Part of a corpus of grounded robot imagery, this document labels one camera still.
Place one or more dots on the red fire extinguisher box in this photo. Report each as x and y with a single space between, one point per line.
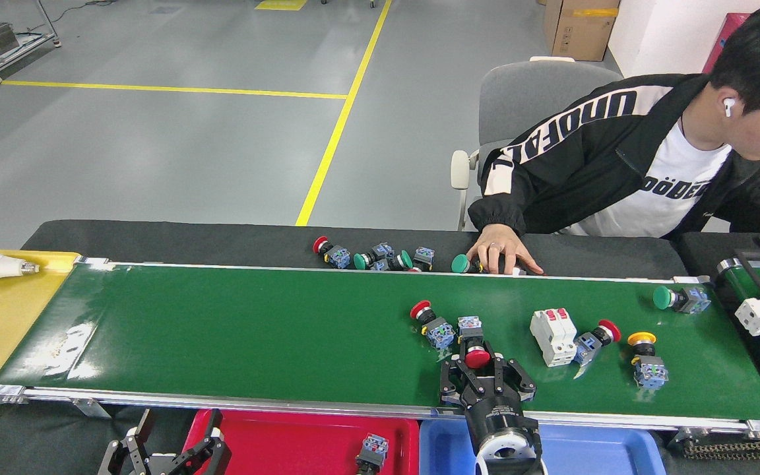
731 25

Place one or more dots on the green feeder conveyor belt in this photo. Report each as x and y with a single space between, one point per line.
745 287

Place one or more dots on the red push button switch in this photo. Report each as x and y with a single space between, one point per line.
477 357
588 343
439 332
338 256

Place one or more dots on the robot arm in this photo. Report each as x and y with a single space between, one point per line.
508 455

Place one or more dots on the blue plastic bin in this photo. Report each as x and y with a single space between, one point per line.
584 455

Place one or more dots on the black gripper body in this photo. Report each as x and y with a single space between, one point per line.
502 415

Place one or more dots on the red plastic bin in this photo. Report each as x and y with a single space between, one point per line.
274 442

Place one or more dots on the brown cardboard box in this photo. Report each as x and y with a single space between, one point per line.
581 33

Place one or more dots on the green push button switch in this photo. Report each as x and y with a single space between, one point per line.
373 448
360 261
460 264
664 297
423 256

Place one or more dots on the person's right hand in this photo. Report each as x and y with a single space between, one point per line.
502 247

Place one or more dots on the long green conveyor belt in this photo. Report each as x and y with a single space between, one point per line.
287 330

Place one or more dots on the person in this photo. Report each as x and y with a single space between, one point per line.
584 152

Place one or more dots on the yellow push button switch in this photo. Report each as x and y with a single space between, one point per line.
650 373

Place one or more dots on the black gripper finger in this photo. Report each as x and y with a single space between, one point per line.
449 382
123 458
522 382
215 458

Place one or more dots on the grey office chair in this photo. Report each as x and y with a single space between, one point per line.
532 99

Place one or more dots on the white earbud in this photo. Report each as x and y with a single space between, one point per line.
728 105

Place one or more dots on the metal shelf rack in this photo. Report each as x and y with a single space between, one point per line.
24 51

